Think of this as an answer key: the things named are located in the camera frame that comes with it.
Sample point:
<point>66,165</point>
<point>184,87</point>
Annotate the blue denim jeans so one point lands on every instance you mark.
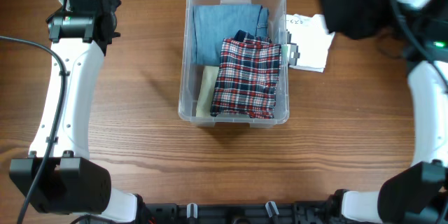
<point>215,23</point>

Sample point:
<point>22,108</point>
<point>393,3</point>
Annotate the cream cloth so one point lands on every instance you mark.
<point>206,92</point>

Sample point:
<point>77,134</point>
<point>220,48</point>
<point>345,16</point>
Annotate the plaid shirt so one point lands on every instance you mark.
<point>247,77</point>

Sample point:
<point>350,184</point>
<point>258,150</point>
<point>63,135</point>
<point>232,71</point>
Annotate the white t-shirt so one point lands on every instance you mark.
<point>308,41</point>

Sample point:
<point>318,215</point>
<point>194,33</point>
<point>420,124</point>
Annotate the black garment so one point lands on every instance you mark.
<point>356,19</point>

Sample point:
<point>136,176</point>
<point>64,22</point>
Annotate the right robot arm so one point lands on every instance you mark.
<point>418,194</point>

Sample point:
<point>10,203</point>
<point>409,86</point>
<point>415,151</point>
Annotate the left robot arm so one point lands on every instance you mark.
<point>57,175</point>

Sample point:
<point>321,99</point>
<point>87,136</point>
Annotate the clear plastic storage container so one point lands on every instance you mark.
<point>191,74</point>

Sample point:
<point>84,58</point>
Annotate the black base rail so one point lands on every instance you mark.
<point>270,212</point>

